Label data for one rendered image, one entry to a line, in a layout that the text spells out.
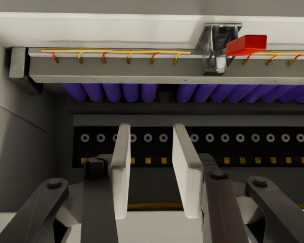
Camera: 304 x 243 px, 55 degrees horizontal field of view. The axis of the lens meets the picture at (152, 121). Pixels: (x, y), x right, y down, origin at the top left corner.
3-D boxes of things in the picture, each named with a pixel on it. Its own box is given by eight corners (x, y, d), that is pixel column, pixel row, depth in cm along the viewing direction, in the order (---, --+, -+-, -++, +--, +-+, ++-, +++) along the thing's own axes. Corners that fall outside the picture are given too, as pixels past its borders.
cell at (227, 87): (209, 87, 35) (224, 66, 29) (224, 88, 35) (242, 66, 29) (210, 102, 35) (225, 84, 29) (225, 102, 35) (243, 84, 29)
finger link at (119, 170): (126, 220, 15) (111, 220, 15) (130, 161, 22) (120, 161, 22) (125, 166, 14) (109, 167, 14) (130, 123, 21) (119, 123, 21)
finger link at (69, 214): (108, 229, 13) (40, 230, 13) (117, 176, 18) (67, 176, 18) (107, 200, 13) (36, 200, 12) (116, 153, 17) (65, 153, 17)
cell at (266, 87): (242, 88, 35) (265, 67, 29) (257, 88, 36) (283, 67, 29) (243, 102, 35) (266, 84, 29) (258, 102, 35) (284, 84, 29)
